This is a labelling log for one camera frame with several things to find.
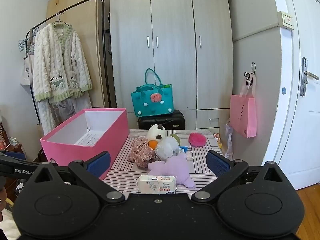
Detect floral brown cloth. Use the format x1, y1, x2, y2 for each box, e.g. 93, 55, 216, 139
127, 136, 156, 168

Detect black clothes rack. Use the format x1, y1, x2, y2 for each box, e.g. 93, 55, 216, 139
26, 0, 112, 120

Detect white canvas tote bag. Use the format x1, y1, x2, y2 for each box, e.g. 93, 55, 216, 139
20, 30, 35, 87

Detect wire clothes hangers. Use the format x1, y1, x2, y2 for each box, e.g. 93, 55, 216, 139
18, 38, 35, 53

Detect beige wall switch box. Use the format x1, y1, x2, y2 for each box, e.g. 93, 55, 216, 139
277, 11, 295, 29

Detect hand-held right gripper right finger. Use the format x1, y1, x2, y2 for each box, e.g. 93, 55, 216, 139
191, 150, 292, 204

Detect pack of small drink bottles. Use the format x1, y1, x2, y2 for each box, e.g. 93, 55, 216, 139
212, 133, 223, 149

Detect purple plush toy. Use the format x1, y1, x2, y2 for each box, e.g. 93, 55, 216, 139
147, 152, 196, 189

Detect pink plush ball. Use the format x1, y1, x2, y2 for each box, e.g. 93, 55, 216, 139
188, 132, 207, 147

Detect beige wooden cabinet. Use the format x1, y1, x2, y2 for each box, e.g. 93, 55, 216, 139
46, 0, 118, 110

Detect white fluffy pants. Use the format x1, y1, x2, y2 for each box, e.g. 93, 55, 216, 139
37, 95, 93, 135

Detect white door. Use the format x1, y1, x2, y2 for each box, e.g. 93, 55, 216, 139
262, 0, 320, 190

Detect teal felt handbag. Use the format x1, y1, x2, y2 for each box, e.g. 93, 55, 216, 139
131, 68, 175, 117

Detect pink cardboard box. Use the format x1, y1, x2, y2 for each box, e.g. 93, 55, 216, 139
40, 108, 129, 180

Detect wooden nightstand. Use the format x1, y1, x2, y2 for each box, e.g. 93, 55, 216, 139
0, 144, 28, 163

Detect white plush toy brown patches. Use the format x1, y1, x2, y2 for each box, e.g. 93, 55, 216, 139
146, 124, 167, 143

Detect black suitcase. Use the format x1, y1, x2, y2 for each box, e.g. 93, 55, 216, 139
137, 109, 185, 130

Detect white fluffy cardigan green trim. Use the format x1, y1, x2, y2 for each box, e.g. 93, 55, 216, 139
32, 22, 93, 103

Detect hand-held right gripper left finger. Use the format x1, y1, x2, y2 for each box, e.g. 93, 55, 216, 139
26, 151, 125, 204

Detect wall hook with hair bands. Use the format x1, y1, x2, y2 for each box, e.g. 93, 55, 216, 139
244, 62, 257, 87

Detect metal door handle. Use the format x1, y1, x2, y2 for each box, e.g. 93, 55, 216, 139
299, 57, 320, 97

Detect clear plastic bag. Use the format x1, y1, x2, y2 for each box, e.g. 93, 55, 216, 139
225, 119, 234, 158

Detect pink paper bag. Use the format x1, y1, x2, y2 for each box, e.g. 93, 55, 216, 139
229, 74, 257, 138

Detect printed paper sheet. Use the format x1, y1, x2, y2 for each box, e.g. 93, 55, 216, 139
75, 132, 105, 146

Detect white cloth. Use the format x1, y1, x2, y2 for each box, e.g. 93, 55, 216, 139
154, 135, 180, 162

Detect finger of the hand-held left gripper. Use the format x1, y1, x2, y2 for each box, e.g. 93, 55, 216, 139
0, 152, 42, 178

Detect grey wooden wardrobe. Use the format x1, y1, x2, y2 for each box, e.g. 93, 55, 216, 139
107, 0, 234, 130

